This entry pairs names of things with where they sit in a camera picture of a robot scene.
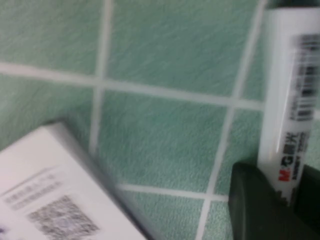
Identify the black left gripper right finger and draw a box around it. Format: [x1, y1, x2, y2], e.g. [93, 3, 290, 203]
[290, 164, 320, 236]

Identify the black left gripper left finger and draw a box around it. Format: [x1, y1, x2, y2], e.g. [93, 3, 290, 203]
[228, 162, 320, 240]

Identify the white whiteboard marker black cap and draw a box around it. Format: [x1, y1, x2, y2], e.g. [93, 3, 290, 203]
[257, 0, 320, 208]

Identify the robot magazine with man cover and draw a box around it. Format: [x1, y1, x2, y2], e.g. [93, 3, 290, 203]
[0, 123, 153, 240]

